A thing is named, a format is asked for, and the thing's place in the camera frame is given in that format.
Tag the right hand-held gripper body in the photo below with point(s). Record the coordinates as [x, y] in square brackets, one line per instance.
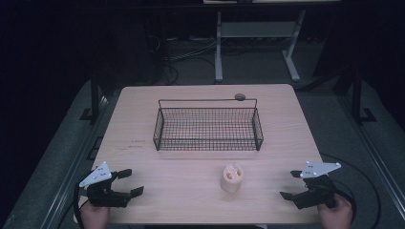
[318, 191]

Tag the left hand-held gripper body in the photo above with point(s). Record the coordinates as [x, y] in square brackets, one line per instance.
[102, 195]

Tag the beige loofah piece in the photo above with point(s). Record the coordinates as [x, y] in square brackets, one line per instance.
[231, 181]

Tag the person's left hand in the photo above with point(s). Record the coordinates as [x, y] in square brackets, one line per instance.
[95, 218]

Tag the person's right hand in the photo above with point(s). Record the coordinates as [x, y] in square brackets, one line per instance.
[337, 216]

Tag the black metal stand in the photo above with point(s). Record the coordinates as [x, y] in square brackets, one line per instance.
[94, 95]
[357, 95]

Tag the grey round table plug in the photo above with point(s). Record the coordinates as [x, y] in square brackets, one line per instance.
[239, 97]

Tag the white metal stand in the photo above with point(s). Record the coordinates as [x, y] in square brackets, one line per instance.
[254, 29]

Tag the aluminium floor rail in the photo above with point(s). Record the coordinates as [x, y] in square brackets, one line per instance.
[71, 171]
[379, 165]

